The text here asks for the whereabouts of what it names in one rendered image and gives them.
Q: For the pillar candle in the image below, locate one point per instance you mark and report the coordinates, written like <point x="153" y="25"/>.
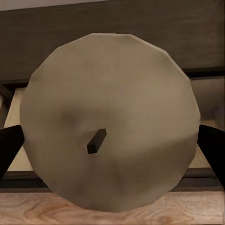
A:
<point x="110" y="122"/>

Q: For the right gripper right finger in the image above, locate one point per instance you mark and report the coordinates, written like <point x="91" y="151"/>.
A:
<point x="212" y="143"/>

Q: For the cabinet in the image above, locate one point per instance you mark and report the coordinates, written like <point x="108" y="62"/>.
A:
<point x="192" y="32"/>

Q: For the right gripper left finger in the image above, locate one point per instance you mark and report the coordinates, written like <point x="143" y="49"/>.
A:
<point x="11" y="140"/>

